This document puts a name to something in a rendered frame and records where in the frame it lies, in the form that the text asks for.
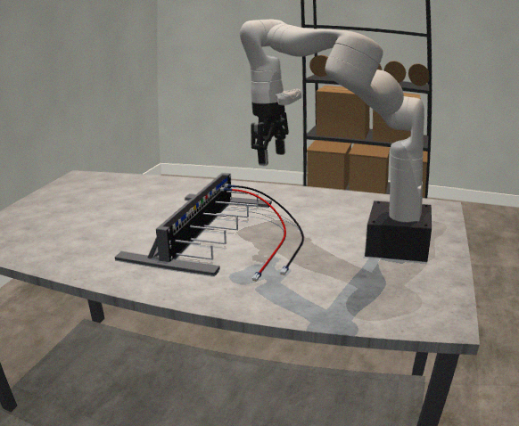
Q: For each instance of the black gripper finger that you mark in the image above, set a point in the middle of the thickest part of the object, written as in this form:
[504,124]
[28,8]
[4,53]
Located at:
[280,148]
[257,132]

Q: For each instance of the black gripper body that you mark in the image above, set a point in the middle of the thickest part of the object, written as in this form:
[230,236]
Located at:
[265,112]

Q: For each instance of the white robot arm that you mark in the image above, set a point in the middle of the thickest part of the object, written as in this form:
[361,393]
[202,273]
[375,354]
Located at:
[352,64]

